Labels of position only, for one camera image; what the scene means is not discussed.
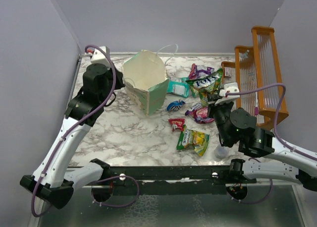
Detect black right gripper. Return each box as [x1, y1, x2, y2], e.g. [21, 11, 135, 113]
[206, 92, 232, 145]

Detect teal white snack bag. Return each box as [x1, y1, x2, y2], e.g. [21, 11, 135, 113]
[167, 77, 190, 98]

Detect purple raspberry candy bag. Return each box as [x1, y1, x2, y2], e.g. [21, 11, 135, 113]
[185, 103, 214, 124]

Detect small clear plastic cup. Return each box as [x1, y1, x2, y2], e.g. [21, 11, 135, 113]
[214, 145, 229, 159]

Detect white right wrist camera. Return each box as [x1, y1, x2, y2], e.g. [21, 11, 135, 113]
[214, 82, 240, 106]

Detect green yellow candy bag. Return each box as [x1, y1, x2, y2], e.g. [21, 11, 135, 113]
[190, 85, 199, 98]

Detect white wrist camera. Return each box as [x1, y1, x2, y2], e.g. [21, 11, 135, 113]
[214, 82, 240, 106]
[85, 46, 110, 67]

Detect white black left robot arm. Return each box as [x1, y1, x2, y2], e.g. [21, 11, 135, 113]
[20, 62, 124, 216]

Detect pink white pen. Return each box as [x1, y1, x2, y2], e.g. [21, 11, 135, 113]
[255, 98, 259, 116]

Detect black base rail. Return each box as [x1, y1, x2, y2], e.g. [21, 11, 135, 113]
[101, 165, 256, 196]

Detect red candy wrapper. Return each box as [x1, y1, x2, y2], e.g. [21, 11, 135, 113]
[168, 118, 185, 132]

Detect green illustrated paper bag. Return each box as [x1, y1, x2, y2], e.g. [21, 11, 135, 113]
[122, 44, 178, 115]

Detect orange wooden tiered rack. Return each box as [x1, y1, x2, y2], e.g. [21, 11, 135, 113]
[221, 26, 283, 130]

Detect purple white snack bag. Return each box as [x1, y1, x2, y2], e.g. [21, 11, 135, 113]
[188, 63, 214, 80]

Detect blue small snack packet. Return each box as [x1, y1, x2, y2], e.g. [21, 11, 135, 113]
[166, 100, 186, 112]

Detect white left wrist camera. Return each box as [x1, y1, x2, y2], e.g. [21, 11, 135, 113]
[85, 46, 110, 67]

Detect green yellow snack bag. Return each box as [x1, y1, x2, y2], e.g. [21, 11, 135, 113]
[176, 129, 210, 157]

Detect green Fox's candy bag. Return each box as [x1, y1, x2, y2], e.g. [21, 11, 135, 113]
[186, 68, 223, 107]

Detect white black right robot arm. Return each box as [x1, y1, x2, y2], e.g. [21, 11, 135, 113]
[208, 94, 317, 191]

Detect red white small box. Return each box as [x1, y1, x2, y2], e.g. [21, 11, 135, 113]
[223, 67, 232, 77]

